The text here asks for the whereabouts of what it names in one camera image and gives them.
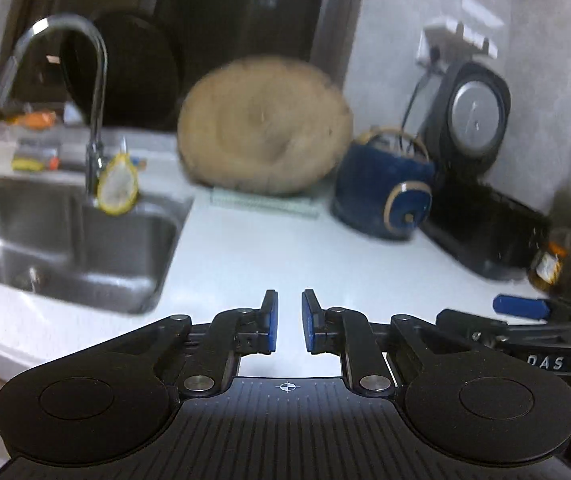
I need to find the black rice cooker silver lid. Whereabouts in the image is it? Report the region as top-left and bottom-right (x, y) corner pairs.
(418, 59), (551, 281)

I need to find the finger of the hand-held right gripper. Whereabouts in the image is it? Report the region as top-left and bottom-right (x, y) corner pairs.
(493, 296), (552, 318)

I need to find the round wooden cutting board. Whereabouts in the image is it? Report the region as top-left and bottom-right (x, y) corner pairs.
(176, 56), (355, 197)

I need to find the chrome curved faucet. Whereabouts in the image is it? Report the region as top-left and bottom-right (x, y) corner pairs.
(0, 15), (109, 201)

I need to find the stainless steel sink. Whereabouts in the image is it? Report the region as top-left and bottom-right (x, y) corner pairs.
(0, 175), (194, 316)

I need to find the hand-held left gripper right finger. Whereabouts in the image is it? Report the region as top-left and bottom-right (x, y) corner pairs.
(301, 289), (466, 398)

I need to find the small dark blue rice cooker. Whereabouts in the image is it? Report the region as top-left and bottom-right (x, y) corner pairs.
(330, 127), (437, 241)

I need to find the white wall socket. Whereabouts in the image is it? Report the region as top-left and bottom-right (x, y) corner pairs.
(415, 0), (506, 68)

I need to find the green striped dish cloth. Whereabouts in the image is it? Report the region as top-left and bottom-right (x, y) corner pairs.
(210, 187), (320, 218)

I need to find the black round pan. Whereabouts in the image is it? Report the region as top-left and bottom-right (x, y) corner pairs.
(60, 12), (184, 131)

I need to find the orange packet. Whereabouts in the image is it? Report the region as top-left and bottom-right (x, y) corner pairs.
(8, 111), (59, 130)

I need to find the glass jar orange lid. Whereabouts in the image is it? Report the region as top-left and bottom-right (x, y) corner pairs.
(528, 227), (571, 293)

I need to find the yellow scrub sponge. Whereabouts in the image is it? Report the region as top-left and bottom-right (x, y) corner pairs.
(12, 157), (61, 172)

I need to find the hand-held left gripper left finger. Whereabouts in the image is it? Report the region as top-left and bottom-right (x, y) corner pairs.
(110, 289), (280, 401)

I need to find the black power cable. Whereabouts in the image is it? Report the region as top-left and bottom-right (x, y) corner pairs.
(401, 72), (433, 133)

